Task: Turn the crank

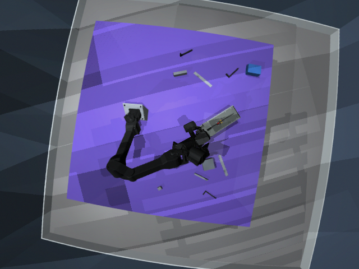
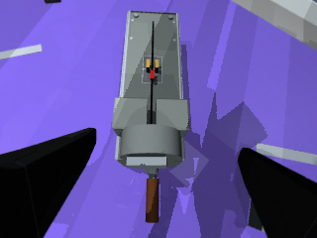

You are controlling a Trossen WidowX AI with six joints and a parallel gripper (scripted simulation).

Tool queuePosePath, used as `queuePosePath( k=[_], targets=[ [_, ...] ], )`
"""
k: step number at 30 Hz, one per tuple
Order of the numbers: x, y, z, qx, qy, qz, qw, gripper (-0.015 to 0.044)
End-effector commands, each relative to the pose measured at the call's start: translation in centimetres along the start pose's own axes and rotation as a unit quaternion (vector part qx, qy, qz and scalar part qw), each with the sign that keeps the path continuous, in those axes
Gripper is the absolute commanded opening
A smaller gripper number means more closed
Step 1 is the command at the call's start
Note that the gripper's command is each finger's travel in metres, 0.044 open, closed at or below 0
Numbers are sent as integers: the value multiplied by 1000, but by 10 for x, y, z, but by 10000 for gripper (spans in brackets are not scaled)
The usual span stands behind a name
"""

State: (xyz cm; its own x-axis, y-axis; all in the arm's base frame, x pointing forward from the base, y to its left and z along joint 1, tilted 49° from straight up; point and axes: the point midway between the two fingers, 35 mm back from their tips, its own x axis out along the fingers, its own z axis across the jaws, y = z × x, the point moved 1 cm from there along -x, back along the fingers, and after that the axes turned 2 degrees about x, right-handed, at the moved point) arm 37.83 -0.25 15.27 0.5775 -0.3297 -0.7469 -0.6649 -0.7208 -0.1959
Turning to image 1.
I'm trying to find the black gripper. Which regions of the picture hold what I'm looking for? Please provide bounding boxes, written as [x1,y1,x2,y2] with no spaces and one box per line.
[183,121,210,157]

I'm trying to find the blue cube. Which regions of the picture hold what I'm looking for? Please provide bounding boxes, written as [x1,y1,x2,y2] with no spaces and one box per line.
[245,64,261,77]

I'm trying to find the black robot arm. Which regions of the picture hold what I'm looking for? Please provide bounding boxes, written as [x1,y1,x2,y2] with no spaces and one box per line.
[106,109,210,182]

